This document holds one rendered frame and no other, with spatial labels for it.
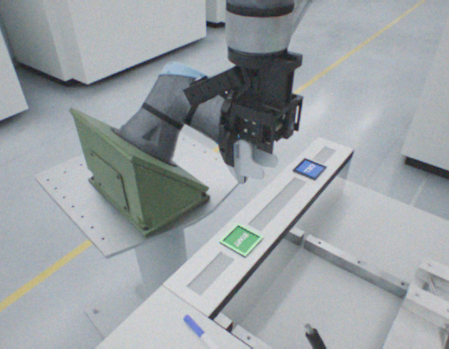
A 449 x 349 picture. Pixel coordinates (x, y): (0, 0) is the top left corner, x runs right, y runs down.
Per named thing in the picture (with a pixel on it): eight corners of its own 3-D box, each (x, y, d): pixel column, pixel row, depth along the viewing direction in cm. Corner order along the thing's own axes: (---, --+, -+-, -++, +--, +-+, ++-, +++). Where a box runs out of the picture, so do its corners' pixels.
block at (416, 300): (454, 317, 63) (461, 307, 61) (449, 331, 61) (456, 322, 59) (406, 292, 67) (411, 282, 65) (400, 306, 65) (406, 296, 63)
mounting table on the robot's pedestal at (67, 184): (46, 209, 112) (32, 175, 103) (165, 151, 136) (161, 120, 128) (128, 305, 86) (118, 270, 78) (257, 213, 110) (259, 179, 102)
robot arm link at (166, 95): (149, 105, 100) (175, 61, 99) (192, 130, 100) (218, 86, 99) (137, 98, 88) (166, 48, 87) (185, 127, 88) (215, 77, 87)
